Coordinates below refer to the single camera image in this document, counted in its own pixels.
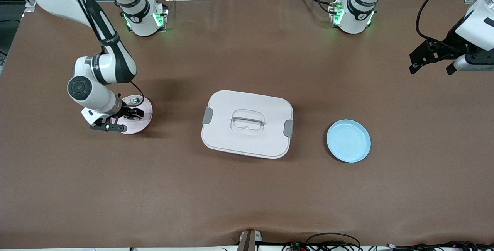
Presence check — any white lidded storage box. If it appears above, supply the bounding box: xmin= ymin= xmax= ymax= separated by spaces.
xmin=201 ymin=90 xmax=294 ymax=160

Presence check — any pink round plate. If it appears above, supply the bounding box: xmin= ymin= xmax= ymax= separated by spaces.
xmin=116 ymin=95 xmax=154 ymax=135

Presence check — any light blue round plate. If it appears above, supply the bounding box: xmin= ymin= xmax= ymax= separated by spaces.
xmin=326 ymin=119 xmax=372 ymax=163

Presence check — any brown camera stand pole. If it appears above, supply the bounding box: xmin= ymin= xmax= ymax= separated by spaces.
xmin=236 ymin=230 xmax=257 ymax=251

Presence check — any silver table edge bracket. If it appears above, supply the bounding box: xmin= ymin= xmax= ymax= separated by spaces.
xmin=239 ymin=231 xmax=264 ymax=243

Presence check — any tangled black cable bundle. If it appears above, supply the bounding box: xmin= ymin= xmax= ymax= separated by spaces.
xmin=282 ymin=241 xmax=494 ymax=251

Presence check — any black looped cable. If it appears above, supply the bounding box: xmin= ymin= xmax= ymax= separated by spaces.
xmin=307 ymin=233 xmax=361 ymax=251

